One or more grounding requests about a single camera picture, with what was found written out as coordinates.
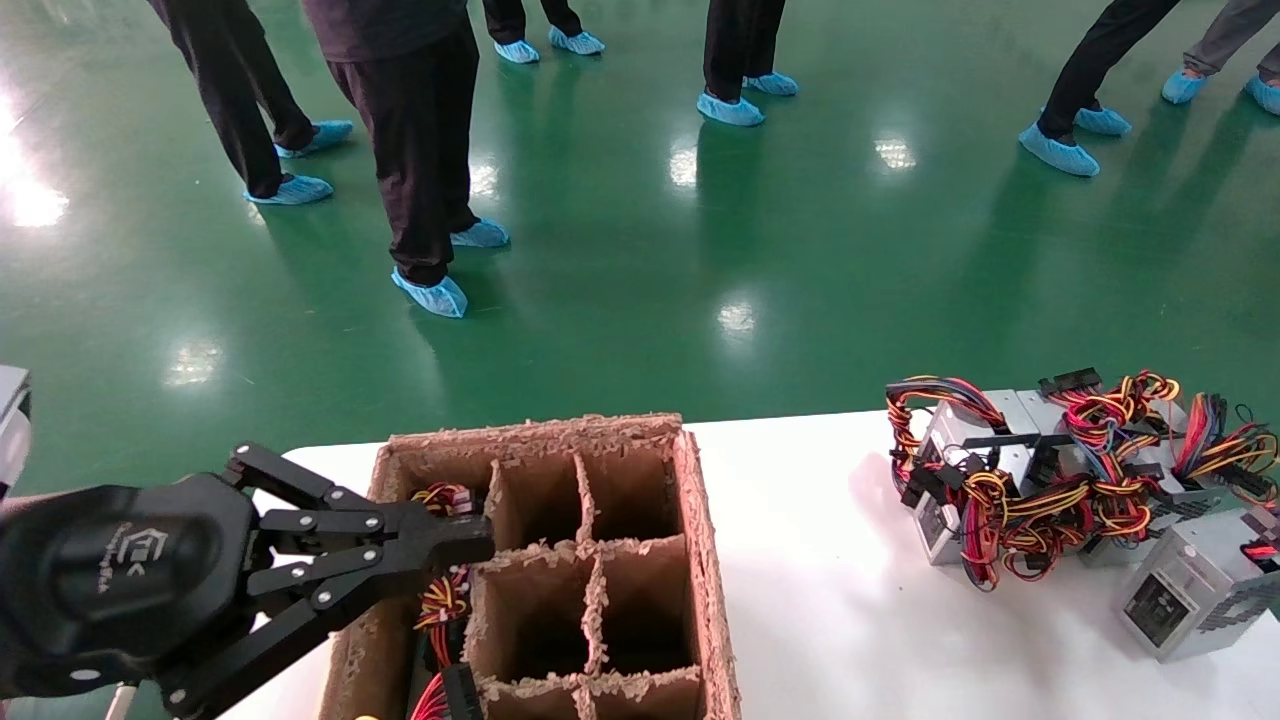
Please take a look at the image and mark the brown cardboard divider box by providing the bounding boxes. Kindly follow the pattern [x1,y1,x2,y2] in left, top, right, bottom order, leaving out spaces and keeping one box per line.
[318,413,741,720]

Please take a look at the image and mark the person in grey trousers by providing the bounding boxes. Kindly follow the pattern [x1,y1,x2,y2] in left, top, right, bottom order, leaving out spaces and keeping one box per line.
[1183,0,1280,81]

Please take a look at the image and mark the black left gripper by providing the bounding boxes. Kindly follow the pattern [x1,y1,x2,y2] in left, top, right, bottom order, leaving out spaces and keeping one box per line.
[0,473,491,720]

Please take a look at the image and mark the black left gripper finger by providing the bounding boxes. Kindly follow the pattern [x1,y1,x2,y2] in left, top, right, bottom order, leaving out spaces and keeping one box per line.
[225,443,496,549]

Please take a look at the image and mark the wire bundles in box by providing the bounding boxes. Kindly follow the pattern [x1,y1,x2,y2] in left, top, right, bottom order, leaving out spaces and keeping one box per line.
[410,483,493,666]

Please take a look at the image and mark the grey white device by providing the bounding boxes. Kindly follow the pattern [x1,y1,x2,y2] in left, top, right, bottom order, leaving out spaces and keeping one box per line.
[0,365,31,496]

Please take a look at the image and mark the person in black trousers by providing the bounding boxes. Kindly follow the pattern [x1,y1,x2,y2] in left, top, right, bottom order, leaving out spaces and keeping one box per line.
[1037,0,1183,143]
[302,0,481,288]
[148,0,319,199]
[483,0,583,43]
[703,0,787,101]

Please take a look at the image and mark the grey power supply with cables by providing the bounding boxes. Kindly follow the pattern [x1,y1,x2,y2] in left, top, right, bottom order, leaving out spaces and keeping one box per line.
[1010,368,1103,446]
[885,375,1061,593]
[1060,372,1280,569]
[1118,505,1280,663]

